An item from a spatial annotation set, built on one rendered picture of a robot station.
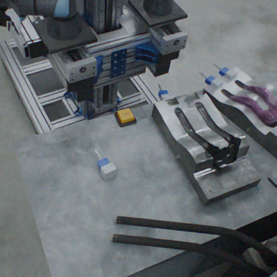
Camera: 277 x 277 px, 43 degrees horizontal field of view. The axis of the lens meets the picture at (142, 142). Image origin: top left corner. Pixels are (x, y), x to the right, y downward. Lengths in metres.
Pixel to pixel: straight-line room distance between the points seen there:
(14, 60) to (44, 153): 1.40
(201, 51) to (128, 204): 2.23
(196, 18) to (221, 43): 0.42
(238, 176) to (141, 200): 0.41
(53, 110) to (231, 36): 1.96
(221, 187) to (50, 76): 1.65
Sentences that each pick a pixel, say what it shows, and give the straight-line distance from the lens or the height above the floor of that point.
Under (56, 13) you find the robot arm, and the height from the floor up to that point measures 1.33.
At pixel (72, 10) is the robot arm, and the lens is 1.61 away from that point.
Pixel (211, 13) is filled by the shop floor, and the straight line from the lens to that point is 3.91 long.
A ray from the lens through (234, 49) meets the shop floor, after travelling 3.53.
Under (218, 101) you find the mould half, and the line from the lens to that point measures 1.75.
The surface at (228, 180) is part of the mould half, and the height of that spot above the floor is 0.86.
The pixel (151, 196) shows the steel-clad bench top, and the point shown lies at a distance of 1.44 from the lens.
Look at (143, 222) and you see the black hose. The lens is 1.33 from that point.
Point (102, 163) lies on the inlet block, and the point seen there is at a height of 0.84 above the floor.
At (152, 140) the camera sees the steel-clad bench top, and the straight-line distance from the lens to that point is 1.59.
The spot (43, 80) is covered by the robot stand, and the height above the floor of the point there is 0.21.
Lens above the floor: 2.07
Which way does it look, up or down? 53 degrees down
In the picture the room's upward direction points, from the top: 10 degrees clockwise
